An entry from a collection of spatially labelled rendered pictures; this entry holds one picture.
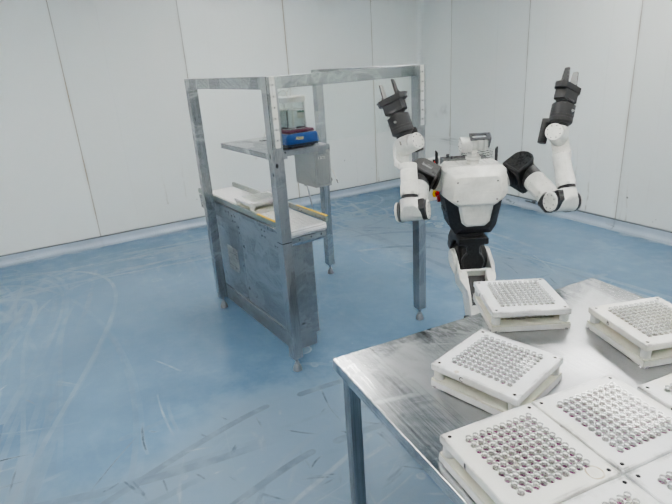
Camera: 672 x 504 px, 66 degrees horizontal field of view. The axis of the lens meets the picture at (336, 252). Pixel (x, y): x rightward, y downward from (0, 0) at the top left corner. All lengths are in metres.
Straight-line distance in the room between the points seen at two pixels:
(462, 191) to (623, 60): 3.49
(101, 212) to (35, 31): 1.78
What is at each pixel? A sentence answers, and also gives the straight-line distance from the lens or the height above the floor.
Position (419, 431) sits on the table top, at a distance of 1.32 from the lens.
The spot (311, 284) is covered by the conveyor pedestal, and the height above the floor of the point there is 0.42.
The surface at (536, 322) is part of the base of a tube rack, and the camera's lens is 1.76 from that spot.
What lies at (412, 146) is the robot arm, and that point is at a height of 1.37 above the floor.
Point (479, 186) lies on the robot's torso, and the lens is 2.24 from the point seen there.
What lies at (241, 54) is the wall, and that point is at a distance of 6.24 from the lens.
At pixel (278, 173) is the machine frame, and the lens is 2.68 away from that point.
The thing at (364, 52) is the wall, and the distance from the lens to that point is 6.96.
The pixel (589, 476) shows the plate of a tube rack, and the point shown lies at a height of 0.93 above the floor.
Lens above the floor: 1.69
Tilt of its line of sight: 20 degrees down
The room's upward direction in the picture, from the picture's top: 4 degrees counter-clockwise
